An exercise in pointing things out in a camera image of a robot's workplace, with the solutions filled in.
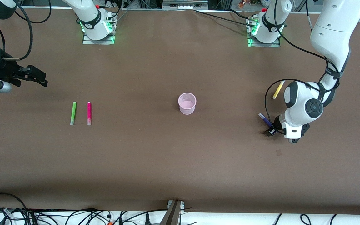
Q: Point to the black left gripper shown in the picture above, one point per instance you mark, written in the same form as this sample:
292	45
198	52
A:
275	126

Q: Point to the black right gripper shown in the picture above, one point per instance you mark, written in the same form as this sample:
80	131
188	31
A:
2	71

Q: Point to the purple pen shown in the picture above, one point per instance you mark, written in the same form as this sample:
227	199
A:
265	119

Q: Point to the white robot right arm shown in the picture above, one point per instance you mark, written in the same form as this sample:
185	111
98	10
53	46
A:
92	18

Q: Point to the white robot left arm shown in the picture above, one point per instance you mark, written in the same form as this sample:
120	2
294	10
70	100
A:
333	31

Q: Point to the pink mesh pen holder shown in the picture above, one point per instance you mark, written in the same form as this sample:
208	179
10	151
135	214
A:
187	104

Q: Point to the yellow pen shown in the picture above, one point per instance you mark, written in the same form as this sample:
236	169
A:
277	92

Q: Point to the green pen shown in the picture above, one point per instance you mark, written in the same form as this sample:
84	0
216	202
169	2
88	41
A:
73	113

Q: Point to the magenta pen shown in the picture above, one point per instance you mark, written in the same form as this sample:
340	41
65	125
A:
89	112

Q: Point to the grey power strip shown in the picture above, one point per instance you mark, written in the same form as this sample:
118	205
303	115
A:
184	4

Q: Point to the silver table edge bracket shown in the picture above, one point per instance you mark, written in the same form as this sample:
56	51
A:
182	204

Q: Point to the dark metal post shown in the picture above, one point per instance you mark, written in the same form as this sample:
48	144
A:
171	215

